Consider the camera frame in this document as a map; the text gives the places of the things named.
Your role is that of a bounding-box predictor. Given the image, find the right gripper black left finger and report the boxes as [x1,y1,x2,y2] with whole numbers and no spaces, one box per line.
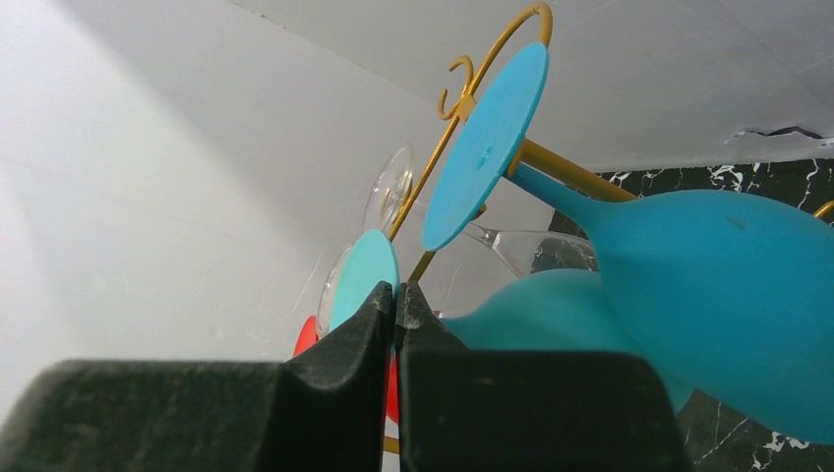
[1,282,395,471]

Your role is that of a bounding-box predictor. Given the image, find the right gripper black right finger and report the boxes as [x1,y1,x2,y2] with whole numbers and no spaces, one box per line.
[395,282,692,471]

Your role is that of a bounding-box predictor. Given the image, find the light blue wine glass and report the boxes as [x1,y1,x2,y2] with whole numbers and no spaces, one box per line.
[328,229,695,415]

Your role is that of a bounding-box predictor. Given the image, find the gold wire glass rack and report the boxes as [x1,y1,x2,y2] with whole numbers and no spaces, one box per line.
[381,1,834,457]

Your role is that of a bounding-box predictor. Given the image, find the teal blue wine glass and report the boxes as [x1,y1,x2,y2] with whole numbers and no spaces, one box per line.
[420,41,834,446]

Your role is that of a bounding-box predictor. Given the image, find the red wine glass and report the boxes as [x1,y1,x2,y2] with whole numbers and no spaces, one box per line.
[292,316,399,425]

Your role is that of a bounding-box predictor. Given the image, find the clear wine glass front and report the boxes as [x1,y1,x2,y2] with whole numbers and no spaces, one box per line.
[316,244,353,338]

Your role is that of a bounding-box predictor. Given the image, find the clear wine glass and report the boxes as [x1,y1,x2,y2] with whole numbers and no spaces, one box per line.
[316,244,353,338]
[362,143,599,278]

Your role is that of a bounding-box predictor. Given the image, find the clear wine glass rear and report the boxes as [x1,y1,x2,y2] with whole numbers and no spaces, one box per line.
[362,143,599,278]

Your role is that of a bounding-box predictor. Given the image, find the black marble pattern mat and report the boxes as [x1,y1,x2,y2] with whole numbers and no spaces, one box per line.
[514,166,833,471]

